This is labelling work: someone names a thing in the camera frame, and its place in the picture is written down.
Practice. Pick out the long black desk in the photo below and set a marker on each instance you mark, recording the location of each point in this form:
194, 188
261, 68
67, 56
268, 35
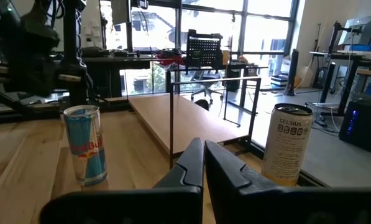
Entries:
126, 60

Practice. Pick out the dark hanging screen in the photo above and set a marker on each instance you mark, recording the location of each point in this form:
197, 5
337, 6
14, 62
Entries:
120, 12

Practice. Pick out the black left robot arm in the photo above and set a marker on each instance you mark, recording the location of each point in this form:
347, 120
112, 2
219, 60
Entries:
26, 62

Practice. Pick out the black perforated crate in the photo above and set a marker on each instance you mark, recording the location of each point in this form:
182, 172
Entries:
204, 51

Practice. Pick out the black standing desk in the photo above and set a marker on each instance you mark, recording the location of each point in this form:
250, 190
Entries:
350, 57

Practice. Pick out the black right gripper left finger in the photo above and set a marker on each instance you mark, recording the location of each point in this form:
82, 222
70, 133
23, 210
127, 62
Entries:
172, 202

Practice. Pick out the blue silver Red Bull can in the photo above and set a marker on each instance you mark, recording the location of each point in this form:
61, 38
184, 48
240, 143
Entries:
85, 146

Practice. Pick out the red bundle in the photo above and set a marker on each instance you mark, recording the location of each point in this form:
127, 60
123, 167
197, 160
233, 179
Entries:
170, 59

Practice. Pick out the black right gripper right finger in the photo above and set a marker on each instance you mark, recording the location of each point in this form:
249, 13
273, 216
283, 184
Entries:
266, 205

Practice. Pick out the white Celsius can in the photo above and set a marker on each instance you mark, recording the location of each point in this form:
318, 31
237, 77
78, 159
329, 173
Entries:
286, 146

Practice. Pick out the black computer tower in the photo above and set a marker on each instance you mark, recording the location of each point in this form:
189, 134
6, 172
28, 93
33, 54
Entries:
363, 127

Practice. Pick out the grey monitor on arm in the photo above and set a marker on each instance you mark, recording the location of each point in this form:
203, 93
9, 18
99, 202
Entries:
360, 29

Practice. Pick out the black tall column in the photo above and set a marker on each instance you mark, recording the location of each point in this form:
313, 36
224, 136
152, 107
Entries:
291, 71

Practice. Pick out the grey office chair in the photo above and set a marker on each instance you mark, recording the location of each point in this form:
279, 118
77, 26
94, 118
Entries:
207, 81

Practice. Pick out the large window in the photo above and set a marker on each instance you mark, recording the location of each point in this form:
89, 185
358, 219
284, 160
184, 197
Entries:
266, 31

